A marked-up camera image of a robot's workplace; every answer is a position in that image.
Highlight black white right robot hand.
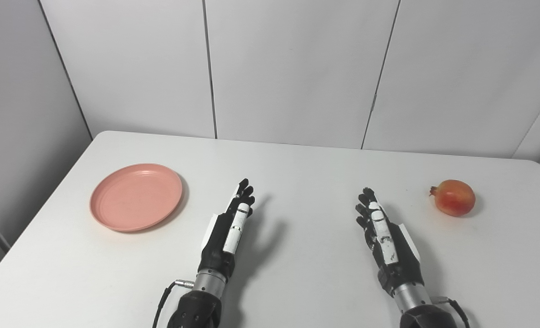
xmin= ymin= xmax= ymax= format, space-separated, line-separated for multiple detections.
xmin=355 ymin=187 xmax=426 ymax=297

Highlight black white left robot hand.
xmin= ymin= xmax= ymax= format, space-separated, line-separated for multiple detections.
xmin=198 ymin=178 xmax=256 ymax=281

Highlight red yellow pomegranate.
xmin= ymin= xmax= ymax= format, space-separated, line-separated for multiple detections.
xmin=429 ymin=179 xmax=476 ymax=217

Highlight pink round plate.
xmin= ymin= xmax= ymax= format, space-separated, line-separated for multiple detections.
xmin=90 ymin=164 xmax=183 ymax=232

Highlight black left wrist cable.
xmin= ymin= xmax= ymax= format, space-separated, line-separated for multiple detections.
xmin=152 ymin=279 xmax=195 ymax=328

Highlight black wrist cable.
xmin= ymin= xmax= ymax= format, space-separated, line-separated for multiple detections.
xmin=432 ymin=296 xmax=471 ymax=328
xmin=152 ymin=279 xmax=195 ymax=328

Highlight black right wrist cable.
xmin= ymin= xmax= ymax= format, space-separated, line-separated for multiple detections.
xmin=432 ymin=296 xmax=471 ymax=328

